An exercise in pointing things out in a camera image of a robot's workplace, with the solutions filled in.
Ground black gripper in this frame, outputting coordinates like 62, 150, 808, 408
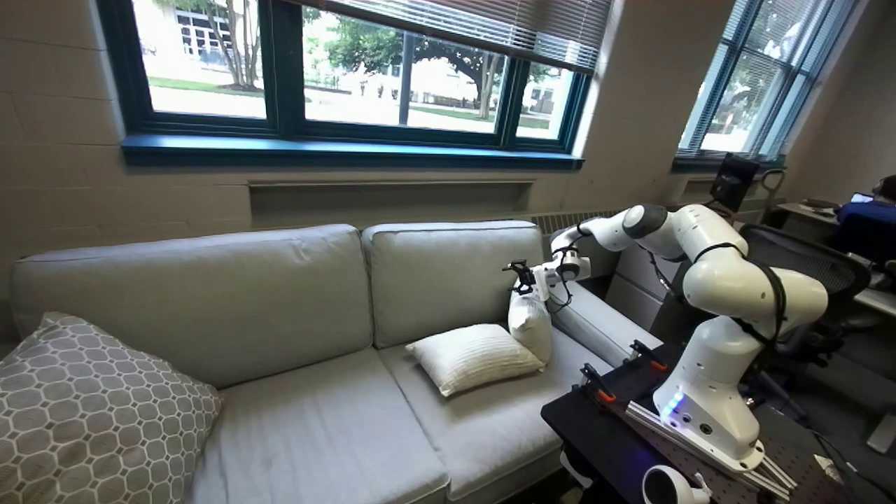
500, 257, 569, 297

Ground cream striped pillow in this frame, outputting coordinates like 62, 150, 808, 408
402, 320, 547, 400
503, 286, 556, 367

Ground grey drawer cabinet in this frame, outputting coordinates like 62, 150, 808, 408
604, 244, 698, 337

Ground orange black clamp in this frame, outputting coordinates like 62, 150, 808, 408
579, 362, 626, 408
626, 337, 674, 376

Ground black robot table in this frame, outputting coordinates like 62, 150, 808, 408
541, 339, 896, 504

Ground grey fabric sofa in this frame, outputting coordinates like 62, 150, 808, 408
8, 218, 667, 504

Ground silver robot mounting plate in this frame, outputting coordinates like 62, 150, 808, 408
622, 398, 801, 500

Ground grey window blinds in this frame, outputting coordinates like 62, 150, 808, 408
296, 0, 619, 72

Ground white VR controller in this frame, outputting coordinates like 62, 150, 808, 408
639, 463, 717, 504

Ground narrow light blue window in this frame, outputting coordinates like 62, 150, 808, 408
673, 0, 866, 176

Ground black office chair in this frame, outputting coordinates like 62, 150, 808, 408
738, 220, 876, 369

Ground dark blue desk object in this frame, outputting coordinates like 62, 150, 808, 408
835, 191, 896, 265

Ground grey lattice pattern pillow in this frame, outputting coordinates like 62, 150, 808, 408
0, 307, 227, 504

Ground wall heater vent grille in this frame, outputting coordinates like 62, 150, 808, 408
528, 208, 600, 232

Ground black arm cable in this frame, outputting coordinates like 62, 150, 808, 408
642, 239, 793, 353

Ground wide blue frame window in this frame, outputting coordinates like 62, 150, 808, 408
96, 0, 600, 173

